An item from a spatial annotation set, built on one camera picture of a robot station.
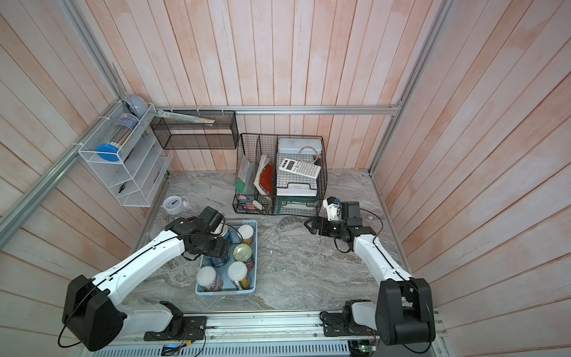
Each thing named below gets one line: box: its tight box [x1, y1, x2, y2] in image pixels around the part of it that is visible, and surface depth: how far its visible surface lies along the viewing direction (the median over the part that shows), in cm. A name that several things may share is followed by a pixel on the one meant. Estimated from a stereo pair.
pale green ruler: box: [155, 109, 216, 126], surface depth 92 cm
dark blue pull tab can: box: [206, 255, 229, 268], surface depth 83 cm
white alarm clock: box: [160, 195, 190, 215], surface depth 106 cm
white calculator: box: [278, 157, 322, 180], surface depth 94 cm
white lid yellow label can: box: [227, 261, 252, 291], surface depth 74 cm
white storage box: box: [278, 137, 322, 155], surface depth 101 cm
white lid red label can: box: [196, 265, 224, 292], surface depth 75 cm
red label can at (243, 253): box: [232, 243, 256, 271], surface depth 81 cm
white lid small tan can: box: [237, 223, 255, 245], surface depth 92 cm
